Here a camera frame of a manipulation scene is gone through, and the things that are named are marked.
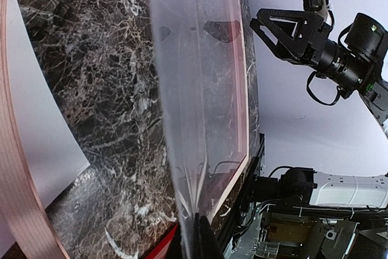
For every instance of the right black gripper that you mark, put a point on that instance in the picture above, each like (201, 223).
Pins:
(320, 53)

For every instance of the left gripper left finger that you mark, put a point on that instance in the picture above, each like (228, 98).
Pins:
(188, 236)

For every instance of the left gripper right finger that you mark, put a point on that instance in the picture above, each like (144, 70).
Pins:
(206, 245)

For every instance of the clear plastic sheet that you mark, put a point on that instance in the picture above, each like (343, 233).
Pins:
(201, 64)

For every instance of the white photo mat board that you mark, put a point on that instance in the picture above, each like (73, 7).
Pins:
(53, 156)

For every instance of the red wooden picture frame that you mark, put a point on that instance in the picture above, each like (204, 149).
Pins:
(98, 60)

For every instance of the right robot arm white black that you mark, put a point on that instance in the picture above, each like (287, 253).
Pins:
(365, 39)

